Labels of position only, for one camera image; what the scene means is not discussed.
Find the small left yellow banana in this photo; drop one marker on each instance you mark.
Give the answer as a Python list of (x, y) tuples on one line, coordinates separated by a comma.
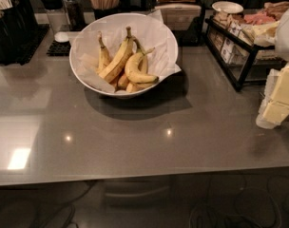
[(104, 57)]

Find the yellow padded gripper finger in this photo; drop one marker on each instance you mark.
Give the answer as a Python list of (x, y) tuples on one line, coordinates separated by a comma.
[(278, 106)]

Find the clear shaker black lid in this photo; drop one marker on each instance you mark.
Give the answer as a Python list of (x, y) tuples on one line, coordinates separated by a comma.
[(56, 13)]

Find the brown napkin dispenser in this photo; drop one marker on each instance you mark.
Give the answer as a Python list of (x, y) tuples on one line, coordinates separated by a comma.
[(178, 14)]

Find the dark shaker black lid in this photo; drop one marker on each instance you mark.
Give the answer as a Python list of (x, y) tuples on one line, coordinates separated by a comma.
[(75, 14)]

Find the small white plate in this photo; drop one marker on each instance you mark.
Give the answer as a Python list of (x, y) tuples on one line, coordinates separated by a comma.
[(228, 7)]

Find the black rubber mat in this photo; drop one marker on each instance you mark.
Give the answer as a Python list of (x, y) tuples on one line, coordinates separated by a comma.
[(27, 50)]

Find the long middle yellow banana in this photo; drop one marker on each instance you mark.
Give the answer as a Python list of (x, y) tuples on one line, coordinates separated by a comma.
[(120, 58)]

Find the white ceramic bowl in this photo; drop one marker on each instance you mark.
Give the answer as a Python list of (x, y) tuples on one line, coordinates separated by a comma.
[(124, 55)]

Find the curved front yellow banana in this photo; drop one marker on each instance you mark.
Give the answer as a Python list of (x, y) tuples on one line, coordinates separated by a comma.
[(133, 73)]

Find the small white lid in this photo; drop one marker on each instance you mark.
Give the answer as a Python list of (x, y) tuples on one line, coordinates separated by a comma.
[(61, 37)]

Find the back hidden yellow banana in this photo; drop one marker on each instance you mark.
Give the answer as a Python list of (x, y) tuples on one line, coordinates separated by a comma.
[(143, 65)]

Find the black container with packets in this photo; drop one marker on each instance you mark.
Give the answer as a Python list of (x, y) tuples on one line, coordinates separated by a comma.
[(17, 22)]

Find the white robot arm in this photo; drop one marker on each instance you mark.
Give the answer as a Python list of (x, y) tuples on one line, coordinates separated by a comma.
[(282, 39)]

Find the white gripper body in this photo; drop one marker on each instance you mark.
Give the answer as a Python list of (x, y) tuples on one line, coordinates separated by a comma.
[(287, 37)]

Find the white paper bowl liner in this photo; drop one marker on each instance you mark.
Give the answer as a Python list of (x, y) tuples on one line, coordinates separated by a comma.
[(150, 30)]

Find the bottom yellow banana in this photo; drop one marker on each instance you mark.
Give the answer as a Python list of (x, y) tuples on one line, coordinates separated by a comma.
[(134, 87)]

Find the black wire condiment rack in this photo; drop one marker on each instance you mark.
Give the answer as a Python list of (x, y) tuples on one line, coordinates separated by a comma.
[(242, 63)]

